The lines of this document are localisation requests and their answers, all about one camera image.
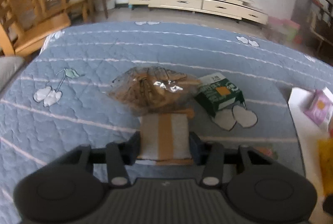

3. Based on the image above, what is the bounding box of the green biscuit packet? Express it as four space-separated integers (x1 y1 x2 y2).
195 72 245 117

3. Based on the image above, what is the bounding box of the clear bag of brown pastries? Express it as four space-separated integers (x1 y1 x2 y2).
108 65 202 165

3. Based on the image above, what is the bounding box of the yellow soft bread packet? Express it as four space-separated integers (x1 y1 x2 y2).
318 138 333 196

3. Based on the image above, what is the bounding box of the blue quilted table cover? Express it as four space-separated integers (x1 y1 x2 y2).
1 22 332 223

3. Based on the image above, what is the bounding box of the pink snack packet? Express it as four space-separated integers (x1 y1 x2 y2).
304 88 332 130

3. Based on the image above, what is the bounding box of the grey sofa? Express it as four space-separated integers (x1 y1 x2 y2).
0 56 24 90

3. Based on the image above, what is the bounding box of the green plastic bucket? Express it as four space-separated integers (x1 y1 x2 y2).
282 19 300 42

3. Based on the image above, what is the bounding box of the pink plastic basin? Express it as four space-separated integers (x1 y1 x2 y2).
267 16 286 33

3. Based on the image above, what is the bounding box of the cream TV cabinet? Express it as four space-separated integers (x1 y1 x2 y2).
128 0 268 26

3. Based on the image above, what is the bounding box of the light wooden chair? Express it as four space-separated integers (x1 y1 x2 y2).
1 0 71 58

